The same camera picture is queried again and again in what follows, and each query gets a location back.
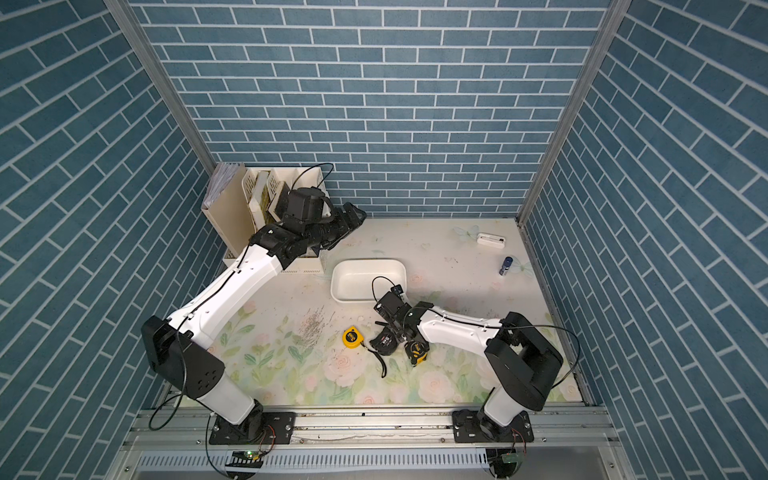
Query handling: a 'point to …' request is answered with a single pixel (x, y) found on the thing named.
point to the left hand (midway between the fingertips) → (367, 221)
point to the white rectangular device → (491, 240)
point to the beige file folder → (227, 204)
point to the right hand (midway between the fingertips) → (409, 325)
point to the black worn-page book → (282, 202)
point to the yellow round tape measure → (352, 338)
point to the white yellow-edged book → (256, 204)
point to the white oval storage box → (366, 280)
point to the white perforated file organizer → (295, 177)
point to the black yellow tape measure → (416, 351)
